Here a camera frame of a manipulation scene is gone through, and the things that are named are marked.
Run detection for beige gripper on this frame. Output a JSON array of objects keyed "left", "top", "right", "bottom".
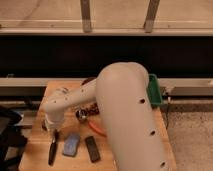
[{"left": 45, "top": 115, "right": 64, "bottom": 131}]

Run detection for black handled brush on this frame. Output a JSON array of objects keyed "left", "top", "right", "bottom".
[{"left": 48, "top": 130, "right": 59, "bottom": 166}]

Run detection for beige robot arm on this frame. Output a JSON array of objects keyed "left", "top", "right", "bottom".
[{"left": 43, "top": 62, "right": 170, "bottom": 171}]

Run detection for blue sponge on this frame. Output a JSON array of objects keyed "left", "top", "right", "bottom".
[{"left": 62, "top": 133, "right": 80, "bottom": 157}]

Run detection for metal measuring cup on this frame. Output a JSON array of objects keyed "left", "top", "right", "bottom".
[{"left": 75, "top": 109, "right": 88, "bottom": 123}]

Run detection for dark red grapes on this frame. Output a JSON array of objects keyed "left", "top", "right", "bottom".
[{"left": 86, "top": 103, "right": 99, "bottom": 115}]

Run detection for black chair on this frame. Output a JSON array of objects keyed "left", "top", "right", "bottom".
[{"left": 0, "top": 106, "right": 27, "bottom": 171}]

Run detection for black remote control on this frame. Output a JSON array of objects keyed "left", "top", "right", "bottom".
[{"left": 85, "top": 136, "right": 101, "bottom": 163}]

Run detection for purple bowl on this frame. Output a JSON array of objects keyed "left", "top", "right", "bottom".
[{"left": 81, "top": 77, "right": 96, "bottom": 85}]

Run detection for green plastic tray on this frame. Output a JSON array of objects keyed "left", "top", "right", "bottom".
[{"left": 147, "top": 74, "right": 163, "bottom": 108}]

